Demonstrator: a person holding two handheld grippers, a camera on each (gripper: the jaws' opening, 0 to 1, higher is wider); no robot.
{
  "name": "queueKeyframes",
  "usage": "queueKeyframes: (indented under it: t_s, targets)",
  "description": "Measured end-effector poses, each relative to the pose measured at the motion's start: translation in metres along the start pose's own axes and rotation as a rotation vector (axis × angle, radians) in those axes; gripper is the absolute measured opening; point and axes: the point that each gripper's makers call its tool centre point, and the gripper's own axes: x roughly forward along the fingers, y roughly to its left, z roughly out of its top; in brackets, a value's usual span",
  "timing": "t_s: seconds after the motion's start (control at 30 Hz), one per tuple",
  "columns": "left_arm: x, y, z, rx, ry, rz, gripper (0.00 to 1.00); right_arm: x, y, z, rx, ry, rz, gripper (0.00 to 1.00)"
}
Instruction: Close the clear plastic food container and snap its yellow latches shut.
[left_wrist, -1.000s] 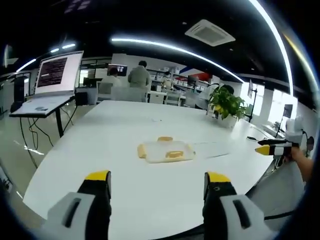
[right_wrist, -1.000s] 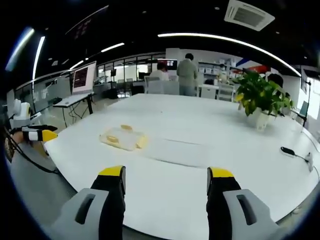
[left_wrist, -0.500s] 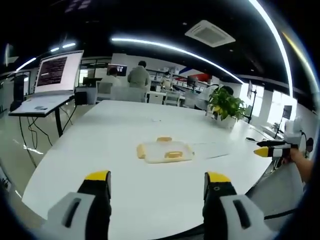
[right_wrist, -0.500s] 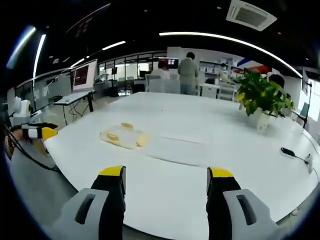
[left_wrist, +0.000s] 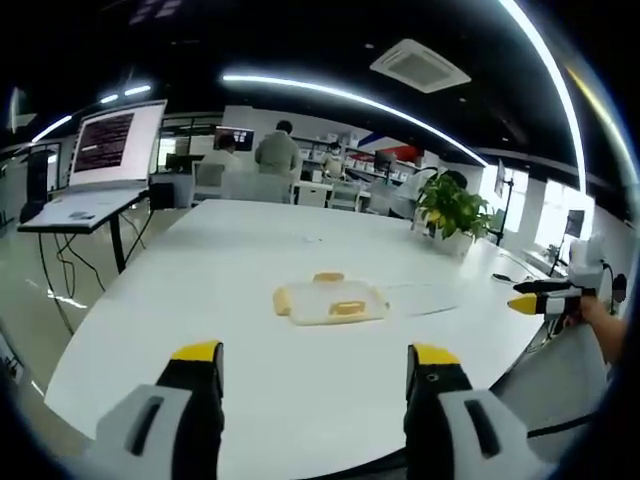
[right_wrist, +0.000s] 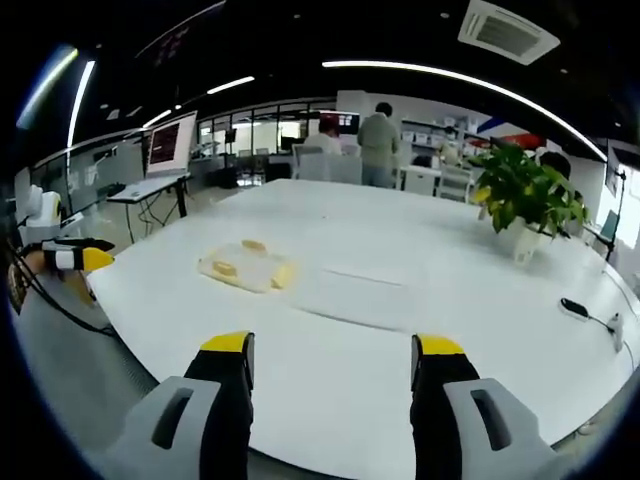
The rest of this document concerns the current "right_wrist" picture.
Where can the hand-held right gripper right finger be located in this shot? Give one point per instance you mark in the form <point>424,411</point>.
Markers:
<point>460,400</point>

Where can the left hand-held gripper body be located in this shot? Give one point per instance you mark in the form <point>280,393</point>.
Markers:
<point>42,210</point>

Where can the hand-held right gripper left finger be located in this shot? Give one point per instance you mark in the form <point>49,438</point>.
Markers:
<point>200,400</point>

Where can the yellow plastic buckle part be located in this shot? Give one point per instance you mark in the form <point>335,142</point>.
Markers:
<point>253,246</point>
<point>224,268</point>

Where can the white folding table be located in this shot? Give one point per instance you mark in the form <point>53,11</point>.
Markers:
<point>145,187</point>

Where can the large display screen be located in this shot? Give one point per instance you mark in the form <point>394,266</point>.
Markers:
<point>170,145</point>

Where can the small black device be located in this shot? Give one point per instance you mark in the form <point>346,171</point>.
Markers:
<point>574,307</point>

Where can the yellow plastic piece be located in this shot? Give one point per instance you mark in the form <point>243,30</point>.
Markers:
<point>283,276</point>

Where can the white plant pot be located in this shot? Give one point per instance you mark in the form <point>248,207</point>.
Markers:
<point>525,242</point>

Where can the white plug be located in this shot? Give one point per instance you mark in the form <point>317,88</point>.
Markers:
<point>616,327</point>

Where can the white office chair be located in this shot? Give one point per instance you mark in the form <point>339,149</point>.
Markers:
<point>455,182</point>
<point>312,162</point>

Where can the green potted plant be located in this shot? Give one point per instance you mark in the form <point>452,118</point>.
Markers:
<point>525,190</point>

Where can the black tripod stand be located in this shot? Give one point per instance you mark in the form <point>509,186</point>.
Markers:
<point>619,215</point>

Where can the white storage shelf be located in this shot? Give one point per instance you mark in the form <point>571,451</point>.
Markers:
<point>440,132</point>

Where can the dark computer monitor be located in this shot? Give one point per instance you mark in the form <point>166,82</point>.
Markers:
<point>345,122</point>

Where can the long ceiling light strip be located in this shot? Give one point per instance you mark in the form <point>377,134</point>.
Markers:
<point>475,85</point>

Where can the ceiling air vent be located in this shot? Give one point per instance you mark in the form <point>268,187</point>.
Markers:
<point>507,30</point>

